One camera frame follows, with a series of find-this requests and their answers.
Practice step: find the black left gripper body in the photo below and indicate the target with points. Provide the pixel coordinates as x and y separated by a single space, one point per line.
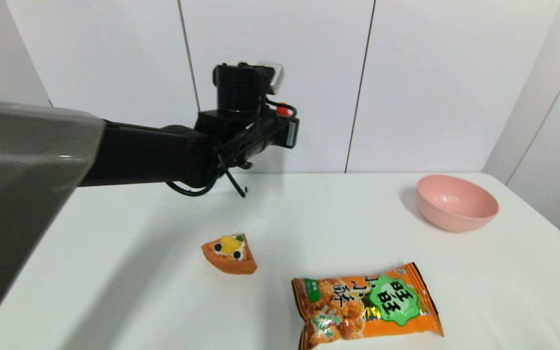
241 97

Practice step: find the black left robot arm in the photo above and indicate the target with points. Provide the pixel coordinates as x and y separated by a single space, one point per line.
129 153

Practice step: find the orange snack bag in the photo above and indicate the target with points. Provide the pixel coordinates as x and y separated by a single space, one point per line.
367 306

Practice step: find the pink bowl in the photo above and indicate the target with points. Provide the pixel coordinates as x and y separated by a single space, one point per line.
456 204

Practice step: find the toy pizza slice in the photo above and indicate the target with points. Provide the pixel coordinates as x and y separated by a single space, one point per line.
231 255

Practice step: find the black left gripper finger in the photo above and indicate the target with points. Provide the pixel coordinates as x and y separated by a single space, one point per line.
292 133

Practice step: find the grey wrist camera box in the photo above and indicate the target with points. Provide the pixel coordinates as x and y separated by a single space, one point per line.
276 78

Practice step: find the red toy duck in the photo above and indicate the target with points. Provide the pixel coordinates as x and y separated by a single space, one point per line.
284 111

